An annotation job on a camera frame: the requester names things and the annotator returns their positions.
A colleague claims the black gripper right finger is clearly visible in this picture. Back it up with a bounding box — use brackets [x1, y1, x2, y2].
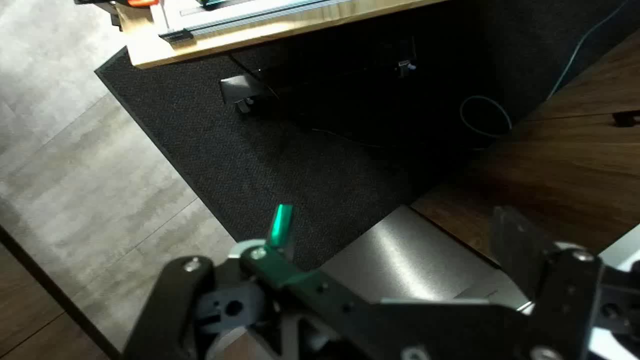
[491, 206, 604, 360]

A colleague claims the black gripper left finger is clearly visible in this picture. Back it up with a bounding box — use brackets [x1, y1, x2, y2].
[126, 202, 375, 360]

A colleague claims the stainless steel dishwasher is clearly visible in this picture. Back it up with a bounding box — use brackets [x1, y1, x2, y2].
[317, 205, 535, 317]

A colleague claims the wooden cabinet door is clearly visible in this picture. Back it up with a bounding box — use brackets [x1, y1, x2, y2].
[407, 32, 640, 268]
[0, 227, 123, 360]

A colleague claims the black floor mat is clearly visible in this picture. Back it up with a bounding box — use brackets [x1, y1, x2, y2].
[93, 0, 640, 272]

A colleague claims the cart caster wheel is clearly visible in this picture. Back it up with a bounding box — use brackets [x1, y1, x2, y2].
[217, 71, 259, 117]
[394, 58, 420, 78]

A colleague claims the thin blue cable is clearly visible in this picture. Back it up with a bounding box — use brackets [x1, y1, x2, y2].
[458, 0, 631, 140]

